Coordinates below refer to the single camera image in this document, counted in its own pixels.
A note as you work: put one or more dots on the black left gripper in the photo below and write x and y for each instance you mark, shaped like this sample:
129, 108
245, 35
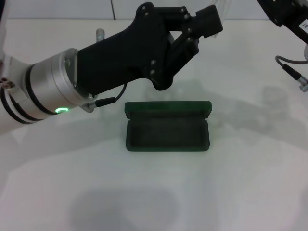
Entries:
120, 57

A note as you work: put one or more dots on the clear transparent glasses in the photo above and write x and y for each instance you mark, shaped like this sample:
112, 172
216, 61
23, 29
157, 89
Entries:
221, 7

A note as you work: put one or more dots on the right gripper silver connector plug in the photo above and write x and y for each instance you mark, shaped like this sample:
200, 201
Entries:
303, 84

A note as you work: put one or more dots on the left gripper silver connector plug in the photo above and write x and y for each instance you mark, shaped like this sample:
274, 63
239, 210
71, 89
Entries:
100, 35

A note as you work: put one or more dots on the green glasses case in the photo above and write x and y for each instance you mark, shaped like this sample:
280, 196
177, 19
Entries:
168, 134

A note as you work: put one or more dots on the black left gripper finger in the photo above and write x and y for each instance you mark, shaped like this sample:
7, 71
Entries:
207, 15
211, 28

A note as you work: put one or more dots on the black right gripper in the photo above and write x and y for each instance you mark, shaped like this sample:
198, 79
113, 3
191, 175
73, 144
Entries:
288, 12

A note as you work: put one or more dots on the gripper silver connector plug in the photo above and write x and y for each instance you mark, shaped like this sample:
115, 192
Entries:
100, 35
303, 84

